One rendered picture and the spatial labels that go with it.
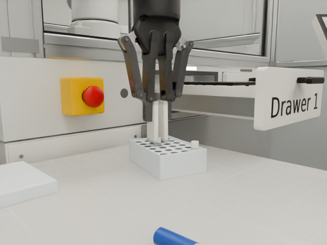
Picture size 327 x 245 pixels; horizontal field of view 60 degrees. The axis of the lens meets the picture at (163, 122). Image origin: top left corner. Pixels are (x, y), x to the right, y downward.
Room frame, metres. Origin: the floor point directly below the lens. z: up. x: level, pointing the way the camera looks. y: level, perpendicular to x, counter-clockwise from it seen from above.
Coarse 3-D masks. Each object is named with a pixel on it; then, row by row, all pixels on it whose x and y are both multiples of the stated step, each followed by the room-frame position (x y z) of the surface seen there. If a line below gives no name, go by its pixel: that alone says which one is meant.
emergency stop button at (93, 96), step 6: (90, 90) 0.51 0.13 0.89; (96, 90) 0.52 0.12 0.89; (102, 90) 0.53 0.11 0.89; (84, 96) 0.51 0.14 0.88; (90, 96) 0.51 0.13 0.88; (96, 96) 0.52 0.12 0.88; (102, 96) 0.53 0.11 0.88; (90, 102) 0.51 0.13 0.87; (96, 102) 0.52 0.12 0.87; (102, 102) 0.53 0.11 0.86
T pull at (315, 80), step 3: (297, 78) 0.57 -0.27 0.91; (300, 78) 0.57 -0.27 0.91; (303, 78) 0.56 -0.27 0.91; (306, 78) 0.54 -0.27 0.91; (309, 78) 0.53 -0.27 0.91; (312, 78) 0.53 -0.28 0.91; (315, 78) 0.54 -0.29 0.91; (318, 78) 0.55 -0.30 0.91; (321, 78) 0.56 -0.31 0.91; (324, 78) 0.58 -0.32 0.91; (297, 81) 0.57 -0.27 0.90; (300, 81) 0.57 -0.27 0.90; (303, 81) 0.56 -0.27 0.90; (306, 81) 0.54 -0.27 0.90; (309, 81) 0.53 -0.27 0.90; (312, 81) 0.53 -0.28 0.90; (315, 81) 0.54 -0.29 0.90; (318, 81) 0.55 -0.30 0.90; (321, 81) 0.57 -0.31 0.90; (324, 81) 0.58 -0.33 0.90
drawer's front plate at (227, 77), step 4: (224, 72) 0.92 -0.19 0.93; (228, 72) 0.91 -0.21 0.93; (232, 72) 0.93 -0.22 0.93; (236, 72) 0.94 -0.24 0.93; (240, 72) 0.96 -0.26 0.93; (224, 76) 0.91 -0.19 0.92; (228, 76) 0.91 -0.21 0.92; (232, 76) 0.92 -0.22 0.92; (236, 76) 0.94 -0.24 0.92; (240, 76) 0.96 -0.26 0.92; (244, 76) 0.98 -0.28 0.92; (248, 76) 0.99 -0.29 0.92; (252, 76) 1.01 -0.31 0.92; (224, 80) 0.91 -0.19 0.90; (228, 80) 0.91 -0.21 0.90; (232, 80) 0.93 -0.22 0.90; (236, 80) 0.94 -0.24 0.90; (240, 80) 0.96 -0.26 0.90; (244, 80) 0.98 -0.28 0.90; (248, 80) 0.99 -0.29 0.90
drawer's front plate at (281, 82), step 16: (256, 80) 0.49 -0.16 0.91; (272, 80) 0.50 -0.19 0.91; (288, 80) 0.54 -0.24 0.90; (256, 96) 0.49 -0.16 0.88; (272, 96) 0.50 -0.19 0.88; (288, 96) 0.55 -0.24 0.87; (304, 96) 0.60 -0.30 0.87; (320, 96) 0.67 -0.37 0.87; (256, 112) 0.49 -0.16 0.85; (288, 112) 0.55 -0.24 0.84; (304, 112) 0.61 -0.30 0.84; (320, 112) 0.68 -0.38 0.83; (256, 128) 0.49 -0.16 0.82
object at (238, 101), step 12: (156, 84) 0.79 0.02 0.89; (156, 96) 0.70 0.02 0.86; (192, 96) 0.62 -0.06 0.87; (204, 96) 0.59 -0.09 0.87; (216, 96) 0.57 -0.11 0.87; (228, 96) 0.55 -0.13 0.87; (240, 96) 0.53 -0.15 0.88; (252, 96) 0.52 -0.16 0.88; (180, 108) 0.64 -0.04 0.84; (192, 108) 0.62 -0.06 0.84; (204, 108) 0.59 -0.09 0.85; (216, 108) 0.57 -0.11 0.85; (228, 108) 0.55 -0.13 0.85; (240, 108) 0.53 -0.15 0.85; (252, 108) 0.51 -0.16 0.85
